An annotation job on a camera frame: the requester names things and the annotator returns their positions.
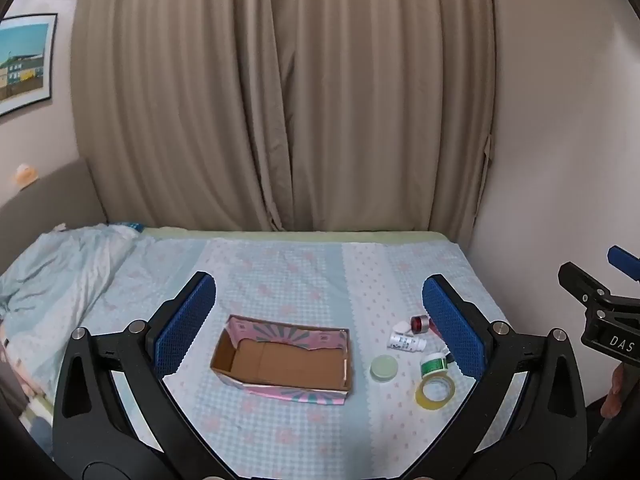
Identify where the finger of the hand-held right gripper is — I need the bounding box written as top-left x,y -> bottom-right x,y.
606,245 -> 640,282
558,261 -> 613,313

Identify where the round pale green lid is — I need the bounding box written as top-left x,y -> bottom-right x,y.
370,355 -> 399,381

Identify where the beige curtain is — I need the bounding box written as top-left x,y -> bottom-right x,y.
70,0 -> 497,235

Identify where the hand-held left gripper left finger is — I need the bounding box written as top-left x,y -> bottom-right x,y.
52,271 -> 221,466

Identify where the person's right hand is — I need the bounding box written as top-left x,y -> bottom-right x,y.
599,360 -> 632,419

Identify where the grey headboard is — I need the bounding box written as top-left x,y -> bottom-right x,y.
0,157 -> 108,276

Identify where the small white bottle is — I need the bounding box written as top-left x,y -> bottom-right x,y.
390,335 -> 427,354

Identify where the pale green mattress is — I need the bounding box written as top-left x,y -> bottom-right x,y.
140,227 -> 448,247

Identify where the blue pink checked bed sheet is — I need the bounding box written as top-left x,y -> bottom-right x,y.
30,232 -> 531,480

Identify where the yellow tape roll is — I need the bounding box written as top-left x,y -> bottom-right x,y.
415,374 -> 456,410

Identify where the white-lidded green jar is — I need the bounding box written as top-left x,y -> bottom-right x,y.
420,352 -> 450,377

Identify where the light blue quilt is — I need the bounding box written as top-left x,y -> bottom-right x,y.
0,220 -> 146,401

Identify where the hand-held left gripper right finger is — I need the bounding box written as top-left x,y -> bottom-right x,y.
420,274 -> 588,466

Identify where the small orange toy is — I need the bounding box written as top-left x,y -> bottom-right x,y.
11,163 -> 40,189

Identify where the framed landscape picture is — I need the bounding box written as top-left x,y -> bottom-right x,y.
0,13 -> 58,118

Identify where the pink patterned cardboard box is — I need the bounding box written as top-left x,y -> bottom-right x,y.
210,314 -> 355,406

